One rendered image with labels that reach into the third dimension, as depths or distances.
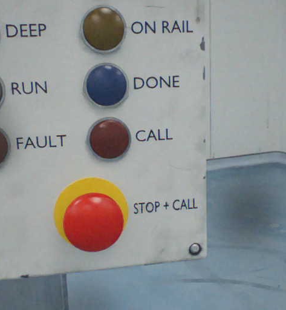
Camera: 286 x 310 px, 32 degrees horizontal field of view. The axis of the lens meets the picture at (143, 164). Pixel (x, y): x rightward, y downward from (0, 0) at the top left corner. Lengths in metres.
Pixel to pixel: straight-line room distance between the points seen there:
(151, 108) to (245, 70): 4.43
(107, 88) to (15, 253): 0.13
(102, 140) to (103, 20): 0.08
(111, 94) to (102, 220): 0.08
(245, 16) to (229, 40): 0.27
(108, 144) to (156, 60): 0.07
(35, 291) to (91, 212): 0.14
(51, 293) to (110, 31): 0.23
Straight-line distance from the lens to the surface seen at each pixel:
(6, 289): 0.44
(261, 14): 4.87
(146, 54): 0.34
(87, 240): 0.33
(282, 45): 4.95
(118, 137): 0.33
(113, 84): 0.33
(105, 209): 0.32
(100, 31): 0.33
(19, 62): 0.34
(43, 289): 0.44
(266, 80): 4.91
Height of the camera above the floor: 1.06
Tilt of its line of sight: 12 degrees down
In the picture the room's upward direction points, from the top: 2 degrees counter-clockwise
